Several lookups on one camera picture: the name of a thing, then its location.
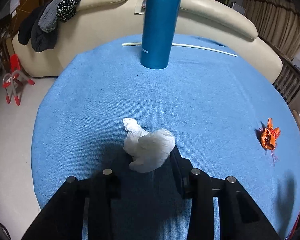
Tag white tissue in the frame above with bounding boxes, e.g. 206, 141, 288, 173
123, 118, 175, 173

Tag blue round tablecloth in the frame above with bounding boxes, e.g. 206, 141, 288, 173
31, 35, 300, 239

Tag orange red plastic wrapper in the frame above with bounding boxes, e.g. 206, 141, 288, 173
259, 118, 281, 165

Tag red white small stool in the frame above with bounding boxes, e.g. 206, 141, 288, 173
2, 54, 35, 106

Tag white thin stick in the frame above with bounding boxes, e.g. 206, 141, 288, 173
122, 42, 238, 57

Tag wooden crib railing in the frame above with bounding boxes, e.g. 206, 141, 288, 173
259, 36, 300, 113

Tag cream leather sofa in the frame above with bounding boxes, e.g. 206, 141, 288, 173
12, 0, 283, 82

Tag dark clothes on sofa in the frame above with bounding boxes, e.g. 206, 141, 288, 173
18, 0, 81, 53

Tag brown curtain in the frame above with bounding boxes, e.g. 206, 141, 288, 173
243, 0, 300, 59

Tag blue thermos bottle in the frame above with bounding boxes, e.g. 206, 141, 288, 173
140, 0, 181, 69

